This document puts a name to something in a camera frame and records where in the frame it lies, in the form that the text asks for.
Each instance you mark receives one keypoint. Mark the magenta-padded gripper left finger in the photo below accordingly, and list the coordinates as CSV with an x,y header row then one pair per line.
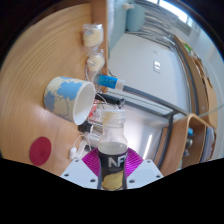
x,y
78,173

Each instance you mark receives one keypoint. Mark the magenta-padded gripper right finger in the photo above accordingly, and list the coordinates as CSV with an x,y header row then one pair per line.
x,y
145,173

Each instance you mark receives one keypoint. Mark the clear bottle with black label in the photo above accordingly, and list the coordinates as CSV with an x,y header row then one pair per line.
x,y
112,156

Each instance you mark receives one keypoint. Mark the small white oval gadget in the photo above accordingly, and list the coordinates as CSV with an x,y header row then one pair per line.
x,y
72,153

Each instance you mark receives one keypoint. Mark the white desk lamp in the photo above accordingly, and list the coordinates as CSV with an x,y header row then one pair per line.
x,y
147,146

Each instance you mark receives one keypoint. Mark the flat round red coaster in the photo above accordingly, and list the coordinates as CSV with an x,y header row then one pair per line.
x,y
40,151

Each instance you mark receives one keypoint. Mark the white cup with blue patches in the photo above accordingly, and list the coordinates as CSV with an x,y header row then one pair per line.
x,y
63,96

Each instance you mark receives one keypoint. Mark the blue and white tube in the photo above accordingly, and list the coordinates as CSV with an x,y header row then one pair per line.
x,y
108,81

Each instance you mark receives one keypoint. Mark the wrapped round pastry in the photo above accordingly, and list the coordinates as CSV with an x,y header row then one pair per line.
x,y
96,61
93,36

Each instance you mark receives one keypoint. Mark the bed with teal sheet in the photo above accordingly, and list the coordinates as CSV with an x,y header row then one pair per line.
x,y
116,23

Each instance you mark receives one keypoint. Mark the teal pillow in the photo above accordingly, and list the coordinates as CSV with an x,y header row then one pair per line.
x,y
135,17

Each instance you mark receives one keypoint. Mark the grey metal shelf frame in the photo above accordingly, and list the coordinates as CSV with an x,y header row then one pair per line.
x,y
150,97

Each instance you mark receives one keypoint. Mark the wooden loft bed rail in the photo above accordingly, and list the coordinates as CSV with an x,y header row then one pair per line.
x,y
196,73

